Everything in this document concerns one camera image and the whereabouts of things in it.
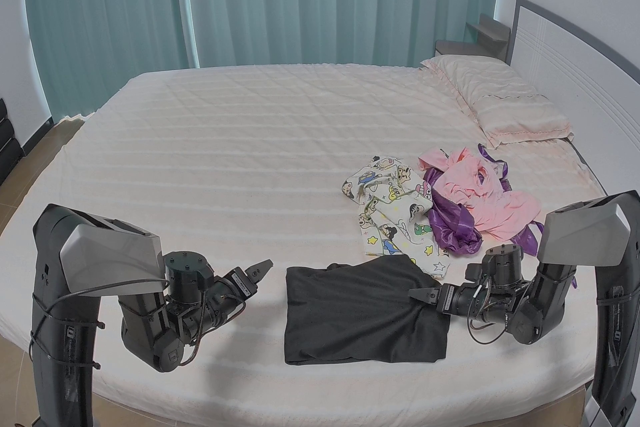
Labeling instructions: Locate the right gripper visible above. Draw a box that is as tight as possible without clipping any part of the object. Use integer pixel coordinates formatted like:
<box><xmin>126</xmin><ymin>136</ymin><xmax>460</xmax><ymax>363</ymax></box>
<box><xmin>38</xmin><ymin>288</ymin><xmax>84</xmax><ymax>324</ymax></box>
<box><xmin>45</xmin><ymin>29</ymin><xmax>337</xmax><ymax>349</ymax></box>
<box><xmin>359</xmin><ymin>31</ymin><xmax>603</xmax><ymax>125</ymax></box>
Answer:
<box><xmin>435</xmin><ymin>282</ymin><xmax>507</xmax><ymax>324</ymax></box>

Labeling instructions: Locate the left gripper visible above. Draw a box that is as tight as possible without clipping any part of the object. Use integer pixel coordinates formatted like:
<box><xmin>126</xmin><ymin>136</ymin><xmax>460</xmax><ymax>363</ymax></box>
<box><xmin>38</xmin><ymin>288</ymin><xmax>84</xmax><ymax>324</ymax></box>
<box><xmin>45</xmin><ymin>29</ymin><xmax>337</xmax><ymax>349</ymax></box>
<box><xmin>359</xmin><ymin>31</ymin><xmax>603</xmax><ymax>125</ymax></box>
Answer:
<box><xmin>199</xmin><ymin>258</ymin><xmax>275</xmax><ymax>331</ymax></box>

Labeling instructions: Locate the black T-shirt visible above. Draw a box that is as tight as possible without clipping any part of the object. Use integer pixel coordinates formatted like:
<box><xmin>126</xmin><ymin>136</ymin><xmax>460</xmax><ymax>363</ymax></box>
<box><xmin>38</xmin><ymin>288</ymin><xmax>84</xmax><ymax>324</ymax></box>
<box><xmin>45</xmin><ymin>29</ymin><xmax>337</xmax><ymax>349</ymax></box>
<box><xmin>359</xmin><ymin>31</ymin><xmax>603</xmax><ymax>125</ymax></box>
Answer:
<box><xmin>284</xmin><ymin>255</ymin><xmax>450</xmax><ymax>366</ymax></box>

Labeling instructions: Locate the bed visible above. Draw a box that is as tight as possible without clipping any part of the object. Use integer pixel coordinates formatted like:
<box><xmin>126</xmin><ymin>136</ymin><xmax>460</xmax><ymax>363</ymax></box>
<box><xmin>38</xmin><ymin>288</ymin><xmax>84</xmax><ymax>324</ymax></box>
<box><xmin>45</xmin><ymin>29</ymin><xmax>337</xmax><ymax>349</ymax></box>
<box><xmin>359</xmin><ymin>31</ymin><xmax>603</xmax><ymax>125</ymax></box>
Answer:
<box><xmin>0</xmin><ymin>0</ymin><xmax>640</xmax><ymax>416</ymax></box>

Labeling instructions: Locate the purple garment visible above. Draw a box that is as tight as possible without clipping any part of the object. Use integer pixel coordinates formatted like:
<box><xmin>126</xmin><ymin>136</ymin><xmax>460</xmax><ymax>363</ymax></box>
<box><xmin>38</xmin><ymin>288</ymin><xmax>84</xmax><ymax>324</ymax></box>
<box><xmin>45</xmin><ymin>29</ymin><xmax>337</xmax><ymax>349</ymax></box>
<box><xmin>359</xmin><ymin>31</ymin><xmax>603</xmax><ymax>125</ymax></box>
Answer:
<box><xmin>424</xmin><ymin>142</ymin><xmax>578</xmax><ymax>291</ymax></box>

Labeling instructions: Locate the pink garment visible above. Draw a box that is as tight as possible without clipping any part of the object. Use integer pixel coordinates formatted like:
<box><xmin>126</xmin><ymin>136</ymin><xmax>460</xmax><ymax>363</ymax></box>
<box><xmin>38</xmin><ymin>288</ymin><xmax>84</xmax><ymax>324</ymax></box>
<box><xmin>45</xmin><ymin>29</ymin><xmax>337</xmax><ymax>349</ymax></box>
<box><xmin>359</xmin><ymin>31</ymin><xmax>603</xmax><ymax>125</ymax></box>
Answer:
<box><xmin>419</xmin><ymin>146</ymin><xmax>543</xmax><ymax>242</ymax></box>

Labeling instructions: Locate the white printed garment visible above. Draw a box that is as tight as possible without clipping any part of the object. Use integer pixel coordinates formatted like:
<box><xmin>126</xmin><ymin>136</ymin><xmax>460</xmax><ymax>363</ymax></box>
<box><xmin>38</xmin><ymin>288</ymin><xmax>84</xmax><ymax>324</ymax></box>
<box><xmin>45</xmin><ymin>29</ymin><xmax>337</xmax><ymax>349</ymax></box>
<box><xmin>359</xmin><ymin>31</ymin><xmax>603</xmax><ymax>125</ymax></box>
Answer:
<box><xmin>341</xmin><ymin>155</ymin><xmax>451</xmax><ymax>280</ymax></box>

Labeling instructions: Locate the pale pink pillow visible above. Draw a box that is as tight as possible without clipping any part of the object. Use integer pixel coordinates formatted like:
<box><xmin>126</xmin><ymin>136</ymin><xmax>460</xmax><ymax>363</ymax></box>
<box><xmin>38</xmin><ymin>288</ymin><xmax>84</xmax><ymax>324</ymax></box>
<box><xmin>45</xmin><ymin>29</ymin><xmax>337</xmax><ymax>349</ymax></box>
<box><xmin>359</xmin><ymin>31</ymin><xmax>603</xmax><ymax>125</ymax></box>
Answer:
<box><xmin>419</xmin><ymin>55</ymin><xmax>574</xmax><ymax>149</ymax></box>

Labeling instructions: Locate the grey bedside table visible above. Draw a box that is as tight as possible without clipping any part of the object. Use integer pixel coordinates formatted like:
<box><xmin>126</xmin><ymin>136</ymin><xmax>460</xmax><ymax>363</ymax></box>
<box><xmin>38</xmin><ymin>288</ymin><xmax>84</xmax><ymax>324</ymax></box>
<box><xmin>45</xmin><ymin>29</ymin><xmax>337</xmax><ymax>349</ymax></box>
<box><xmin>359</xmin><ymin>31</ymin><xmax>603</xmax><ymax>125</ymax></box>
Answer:
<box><xmin>434</xmin><ymin>13</ymin><xmax>512</xmax><ymax>60</ymax></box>

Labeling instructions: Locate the black chest of drawers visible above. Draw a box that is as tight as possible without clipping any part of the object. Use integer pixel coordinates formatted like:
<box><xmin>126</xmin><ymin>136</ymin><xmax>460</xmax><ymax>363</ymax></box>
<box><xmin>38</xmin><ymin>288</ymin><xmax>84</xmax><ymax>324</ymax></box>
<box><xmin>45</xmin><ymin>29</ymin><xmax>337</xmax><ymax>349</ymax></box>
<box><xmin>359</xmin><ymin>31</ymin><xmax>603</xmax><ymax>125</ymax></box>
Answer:
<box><xmin>0</xmin><ymin>97</ymin><xmax>23</xmax><ymax>183</ymax></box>

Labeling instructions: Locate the black cable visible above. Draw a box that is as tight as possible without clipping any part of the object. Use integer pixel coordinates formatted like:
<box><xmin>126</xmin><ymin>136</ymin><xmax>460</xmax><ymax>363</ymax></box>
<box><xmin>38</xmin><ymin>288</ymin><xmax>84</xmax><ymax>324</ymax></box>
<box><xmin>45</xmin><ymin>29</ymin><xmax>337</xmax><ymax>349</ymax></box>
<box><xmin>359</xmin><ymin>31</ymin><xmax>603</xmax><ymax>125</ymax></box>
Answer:
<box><xmin>175</xmin><ymin>325</ymin><xmax>206</xmax><ymax>367</ymax></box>
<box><xmin>466</xmin><ymin>314</ymin><xmax>512</xmax><ymax>345</ymax></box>
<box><xmin>30</xmin><ymin>279</ymin><xmax>169</xmax><ymax>317</ymax></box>

